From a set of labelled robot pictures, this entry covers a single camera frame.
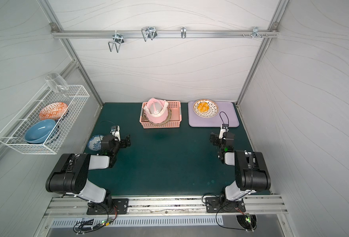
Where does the pink baseball cap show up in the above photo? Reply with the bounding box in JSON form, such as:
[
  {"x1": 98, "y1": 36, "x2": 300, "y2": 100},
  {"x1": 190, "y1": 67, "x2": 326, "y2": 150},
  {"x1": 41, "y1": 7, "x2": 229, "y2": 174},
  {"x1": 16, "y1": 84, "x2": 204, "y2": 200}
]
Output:
[{"x1": 143, "y1": 98, "x2": 169, "y2": 124}]

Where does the beige baseball cap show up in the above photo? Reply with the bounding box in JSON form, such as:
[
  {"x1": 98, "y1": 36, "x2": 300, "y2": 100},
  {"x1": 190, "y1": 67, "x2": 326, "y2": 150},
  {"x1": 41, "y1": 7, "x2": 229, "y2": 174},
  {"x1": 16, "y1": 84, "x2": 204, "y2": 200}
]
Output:
[{"x1": 143, "y1": 109, "x2": 171, "y2": 125}]

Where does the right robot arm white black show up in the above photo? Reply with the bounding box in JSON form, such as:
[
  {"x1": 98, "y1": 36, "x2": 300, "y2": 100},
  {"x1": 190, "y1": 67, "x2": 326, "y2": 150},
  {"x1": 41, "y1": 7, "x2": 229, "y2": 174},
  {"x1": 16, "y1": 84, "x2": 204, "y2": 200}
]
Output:
[{"x1": 210, "y1": 132, "x2": 271, "y2": 201}]

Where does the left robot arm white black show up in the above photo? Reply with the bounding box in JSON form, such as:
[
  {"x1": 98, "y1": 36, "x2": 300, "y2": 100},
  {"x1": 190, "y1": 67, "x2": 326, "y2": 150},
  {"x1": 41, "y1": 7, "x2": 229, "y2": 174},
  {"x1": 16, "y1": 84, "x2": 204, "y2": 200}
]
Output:
[{"x1": 45, "y1": 134, "x2": 131, "y2": 208}]

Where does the blue white patterned small bowl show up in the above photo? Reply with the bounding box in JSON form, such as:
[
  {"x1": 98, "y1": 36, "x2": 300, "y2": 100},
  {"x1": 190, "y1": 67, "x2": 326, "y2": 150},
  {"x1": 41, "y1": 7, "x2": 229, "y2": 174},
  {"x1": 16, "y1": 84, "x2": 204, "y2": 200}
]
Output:
[{"x1": 87, "y1": 135, "x2": 103, "y2": 152}]

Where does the lilac plastic tray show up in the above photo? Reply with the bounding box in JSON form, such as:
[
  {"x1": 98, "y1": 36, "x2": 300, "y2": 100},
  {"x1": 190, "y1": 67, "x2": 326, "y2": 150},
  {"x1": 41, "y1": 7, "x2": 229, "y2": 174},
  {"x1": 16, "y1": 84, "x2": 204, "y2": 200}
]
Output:
[{"x1": 188, "y1": 101, "x2": 240, "y2": 128}]

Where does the white speckled plate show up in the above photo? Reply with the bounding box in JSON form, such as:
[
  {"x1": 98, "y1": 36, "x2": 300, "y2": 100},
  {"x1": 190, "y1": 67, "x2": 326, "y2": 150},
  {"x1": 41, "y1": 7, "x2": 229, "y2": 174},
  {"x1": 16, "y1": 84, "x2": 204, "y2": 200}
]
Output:
[{"x1": 192, "y1": 99, "x2": 219, "y2": 119}]

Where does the yellow bread roll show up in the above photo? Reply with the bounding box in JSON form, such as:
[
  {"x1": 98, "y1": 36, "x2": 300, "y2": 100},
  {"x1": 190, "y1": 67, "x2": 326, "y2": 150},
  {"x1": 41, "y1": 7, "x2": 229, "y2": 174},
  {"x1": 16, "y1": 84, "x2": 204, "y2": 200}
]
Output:
[{"x1": 197, "y1": 101, "x2": 209, "y2": 113}]

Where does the green table mat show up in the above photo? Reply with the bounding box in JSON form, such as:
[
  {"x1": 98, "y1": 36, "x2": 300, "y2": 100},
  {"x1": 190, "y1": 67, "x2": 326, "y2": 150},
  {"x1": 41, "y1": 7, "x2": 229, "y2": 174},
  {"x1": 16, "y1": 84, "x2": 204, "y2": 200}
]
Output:
[{"x1": 84, "y1": 102, "x2": 271, "y2": 197}]

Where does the pink perforated plastic basket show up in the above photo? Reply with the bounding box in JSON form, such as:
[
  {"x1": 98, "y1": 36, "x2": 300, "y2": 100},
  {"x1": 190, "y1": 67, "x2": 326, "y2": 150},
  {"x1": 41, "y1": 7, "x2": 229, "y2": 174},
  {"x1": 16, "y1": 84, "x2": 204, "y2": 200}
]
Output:
[{"x1": 140, "y1": 101, "x2": 182, "y2": 129}]

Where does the orange patterned bowl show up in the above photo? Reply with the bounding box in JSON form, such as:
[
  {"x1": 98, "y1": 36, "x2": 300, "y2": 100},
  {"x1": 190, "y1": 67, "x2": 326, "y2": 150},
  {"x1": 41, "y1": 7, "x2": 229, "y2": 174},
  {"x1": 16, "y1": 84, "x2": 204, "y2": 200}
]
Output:
[{"x1": 39, "y1": 102, "x2": 68, "y2": 120}]

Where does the blue ceramic bowl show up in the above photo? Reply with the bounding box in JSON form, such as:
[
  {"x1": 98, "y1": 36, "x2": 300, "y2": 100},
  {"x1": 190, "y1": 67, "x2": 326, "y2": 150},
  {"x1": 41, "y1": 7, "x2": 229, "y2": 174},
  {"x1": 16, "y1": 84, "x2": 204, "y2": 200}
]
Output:
[{"x1": 24, "y1": 119, "x2": 56, "y2": 144}]

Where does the clear drinking glass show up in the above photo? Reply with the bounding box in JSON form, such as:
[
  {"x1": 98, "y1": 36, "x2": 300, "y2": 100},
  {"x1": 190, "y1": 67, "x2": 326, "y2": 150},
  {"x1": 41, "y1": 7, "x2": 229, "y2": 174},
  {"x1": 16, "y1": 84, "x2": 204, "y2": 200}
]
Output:
[{"x1": 45, "y1": 73, "x2": 69, "y2": 97}]

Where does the metal double hook left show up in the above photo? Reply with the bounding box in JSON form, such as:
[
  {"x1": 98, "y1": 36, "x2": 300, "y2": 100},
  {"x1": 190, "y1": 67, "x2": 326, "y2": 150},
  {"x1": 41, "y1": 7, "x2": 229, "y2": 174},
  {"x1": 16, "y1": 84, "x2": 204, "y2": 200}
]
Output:
[{"x1": 108, "y1": 31, "x2": 124, "y2": 53}]

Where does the metal double hook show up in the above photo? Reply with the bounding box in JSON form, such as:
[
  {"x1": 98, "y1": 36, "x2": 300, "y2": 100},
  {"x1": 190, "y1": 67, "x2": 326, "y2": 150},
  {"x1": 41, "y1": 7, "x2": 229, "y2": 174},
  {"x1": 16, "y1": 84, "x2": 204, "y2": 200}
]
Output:
[
  {"x1": 108, "y1": 31, "x2": 124, "y2": 53},
  {"x1": 141, "y1": 27, "x2": 157, "y2": 42}
]

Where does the metal double hook middle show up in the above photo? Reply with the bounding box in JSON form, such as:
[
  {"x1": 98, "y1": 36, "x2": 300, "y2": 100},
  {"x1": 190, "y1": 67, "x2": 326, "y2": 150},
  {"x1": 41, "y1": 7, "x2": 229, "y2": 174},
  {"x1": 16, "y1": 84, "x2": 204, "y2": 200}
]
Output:
[{"x1": 141, "y1": 27, "x2": 157, "y2": 42}]

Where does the metal single hook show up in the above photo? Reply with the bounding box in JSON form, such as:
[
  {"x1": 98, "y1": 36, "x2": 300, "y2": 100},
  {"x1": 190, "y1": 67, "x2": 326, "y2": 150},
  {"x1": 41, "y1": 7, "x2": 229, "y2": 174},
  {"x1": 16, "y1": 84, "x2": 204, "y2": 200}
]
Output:
[{"x1": 180, "y1": 27, "x2": 186, "y2": 39}]

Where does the metal hook right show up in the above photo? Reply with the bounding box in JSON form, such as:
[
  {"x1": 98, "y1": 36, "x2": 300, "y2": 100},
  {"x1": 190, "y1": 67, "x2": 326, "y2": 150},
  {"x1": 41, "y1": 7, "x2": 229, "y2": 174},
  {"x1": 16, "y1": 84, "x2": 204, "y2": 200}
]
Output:
[{"x1": 242, "y1": 27, "x2": 268, "y2": 39}]

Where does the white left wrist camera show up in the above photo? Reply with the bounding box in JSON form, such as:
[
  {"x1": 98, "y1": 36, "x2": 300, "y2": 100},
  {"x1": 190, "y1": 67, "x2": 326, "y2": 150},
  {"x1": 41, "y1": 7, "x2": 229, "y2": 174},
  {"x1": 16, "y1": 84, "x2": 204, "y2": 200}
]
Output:
[{"x1": 110, "y1": 125, "x2": 121, "y2": 141}]

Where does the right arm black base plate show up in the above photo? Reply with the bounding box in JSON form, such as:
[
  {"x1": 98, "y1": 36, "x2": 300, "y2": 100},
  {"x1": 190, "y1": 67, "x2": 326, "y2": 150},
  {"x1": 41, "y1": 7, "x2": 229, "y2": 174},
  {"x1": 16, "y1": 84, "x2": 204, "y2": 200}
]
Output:
[{"x1": 202, "y1": 196, "x2": 246, "y2": 213}]

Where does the white wire wall basket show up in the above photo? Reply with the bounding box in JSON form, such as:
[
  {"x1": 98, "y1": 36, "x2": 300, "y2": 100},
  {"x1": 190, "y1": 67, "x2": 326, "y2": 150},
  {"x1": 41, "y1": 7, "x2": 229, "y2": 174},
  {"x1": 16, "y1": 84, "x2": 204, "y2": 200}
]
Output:
[{"x1": 0, "y1": 85, "x2": 90, "y2": 155}]

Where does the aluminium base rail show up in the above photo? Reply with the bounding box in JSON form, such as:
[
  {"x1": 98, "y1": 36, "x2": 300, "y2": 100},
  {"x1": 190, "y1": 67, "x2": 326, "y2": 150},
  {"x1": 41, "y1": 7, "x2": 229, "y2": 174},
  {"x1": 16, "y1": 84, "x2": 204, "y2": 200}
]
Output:
[{"x1": 43, "y1": 195, "x2": 288, "y2": 218}]

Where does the aluminium top rail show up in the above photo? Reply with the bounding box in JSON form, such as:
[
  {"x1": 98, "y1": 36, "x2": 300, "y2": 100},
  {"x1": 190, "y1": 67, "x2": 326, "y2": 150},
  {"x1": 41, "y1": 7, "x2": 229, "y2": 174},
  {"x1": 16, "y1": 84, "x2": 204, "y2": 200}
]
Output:
[{"x1": 52, "y1": 29, "x2": 280, "y2": 40}]

